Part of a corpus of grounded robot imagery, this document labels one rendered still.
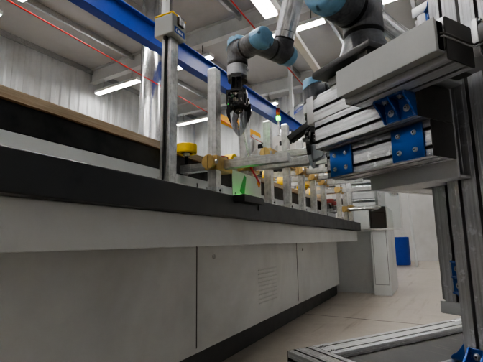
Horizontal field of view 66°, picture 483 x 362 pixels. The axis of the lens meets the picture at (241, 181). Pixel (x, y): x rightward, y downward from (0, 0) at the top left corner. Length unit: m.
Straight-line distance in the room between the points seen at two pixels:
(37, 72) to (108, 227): 9.07
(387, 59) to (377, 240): 3.15
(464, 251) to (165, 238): 0.78
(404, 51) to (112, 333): 1.07
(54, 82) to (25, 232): 9.31
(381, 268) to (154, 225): 3.12
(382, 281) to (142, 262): 2.97
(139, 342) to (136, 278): 0.21
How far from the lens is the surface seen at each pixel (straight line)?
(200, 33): 8.55
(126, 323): 1.28
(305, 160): 1.48
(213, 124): 1.34
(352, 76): 0.95
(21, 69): 9.71
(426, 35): 0.84
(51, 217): 0.83
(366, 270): 4.08
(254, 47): 1.34
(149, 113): 5.89
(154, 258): 1.35
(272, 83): 10.82
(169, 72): 1.17
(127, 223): 0.96
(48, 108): 1.10
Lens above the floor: 0.53
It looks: 9 degrees up
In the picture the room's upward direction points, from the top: 1 degrees counter-clockwise
